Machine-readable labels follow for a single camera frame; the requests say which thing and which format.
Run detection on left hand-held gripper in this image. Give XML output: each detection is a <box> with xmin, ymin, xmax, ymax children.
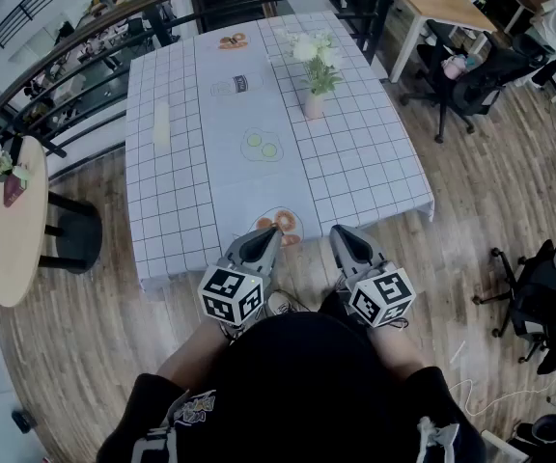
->
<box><xmin>198</xmin><ymin>227</ymin><xmax>284</xmax><ymax>330</ymax></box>

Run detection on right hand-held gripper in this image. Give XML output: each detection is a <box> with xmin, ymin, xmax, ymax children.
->
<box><xmin>331</xmin><ymin>225</ymin><xmax>415</xmax><ymax>330</ymax></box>

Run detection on pink vase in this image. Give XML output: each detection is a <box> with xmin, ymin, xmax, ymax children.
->
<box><xmin>302</xmin><ymin>89</ymin><xmax>327</xmax><ymax>121</ymax></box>

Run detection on white flowers with green leaves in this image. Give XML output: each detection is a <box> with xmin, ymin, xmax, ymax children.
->
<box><xmin>277</xmin><ymin>27</ymin><xmax>345</xmax><ymax>96</ymax></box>

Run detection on person's left forearm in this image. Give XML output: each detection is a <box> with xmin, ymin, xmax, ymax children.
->
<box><xmin>154</xmin><ymin>323</ymin><xmax>235</xmax><ymax>397</ymax></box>

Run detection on person's right forearm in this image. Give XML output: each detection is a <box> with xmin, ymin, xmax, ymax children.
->
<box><xmin>367</xmin><ymin>324</ymin><xmax>428</xmax><ymax>385</ymax></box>

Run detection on person's white shoe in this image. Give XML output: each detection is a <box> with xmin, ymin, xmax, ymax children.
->
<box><xmin>264</xmin><ymin>290</ymin><xmax>311</xmax><ymax>315</ymax></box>

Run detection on white checkered cloth table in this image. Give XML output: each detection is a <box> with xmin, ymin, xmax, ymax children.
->
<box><xmin>124</xmin><ymin>10</ymin><xmax>436</xmax><ymax>294</ymax></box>

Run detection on person's black printed shirt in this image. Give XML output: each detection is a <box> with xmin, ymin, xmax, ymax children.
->
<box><xmin>95</xmin><ymin>306</ymin><xmax>487</xmax><ymax>463</ymax></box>

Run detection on black office chair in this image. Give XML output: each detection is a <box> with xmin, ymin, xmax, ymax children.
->
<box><xmin>400</xmin><ymin>18</ymin><xmax>549</xmax><ymax>145</ymax></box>
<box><xmin>512</xmin><ymin>412</ymin><xmax>556</xmax><ymax>463</ymax></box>
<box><xmin>472</xmin><ymin>232</ymin><xmax>556</xmax><ymax>376</ymax></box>

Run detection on pink item on chair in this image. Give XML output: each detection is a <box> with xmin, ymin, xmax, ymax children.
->
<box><xmin>441</xmin><ymin>54</ymin><xmax>468</xmax><ymax>79</ymax></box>

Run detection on black metal railing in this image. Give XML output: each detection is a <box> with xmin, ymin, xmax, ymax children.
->
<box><xmin>0</xmin><ymin>0</ymin><xmax>400</xmax><ymax>202</ymax></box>

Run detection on round wooden side table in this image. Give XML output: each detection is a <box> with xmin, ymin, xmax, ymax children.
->
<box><xmin>0</xmin><ymin>135</ymin><xmax>103</xmax><ymax>308</ymax></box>

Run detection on small black floor object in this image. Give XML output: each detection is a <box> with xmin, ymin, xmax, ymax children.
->
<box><xmin>11</xmin><ymin>408</ymin><xmax>34</xmax><ymax>434</ymax></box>

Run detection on white floor cable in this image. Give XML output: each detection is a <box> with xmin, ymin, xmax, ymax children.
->
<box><xmin>449</xmin><ymin>340</ymin><xmax>556</xmax><ymax>417</ymax></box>

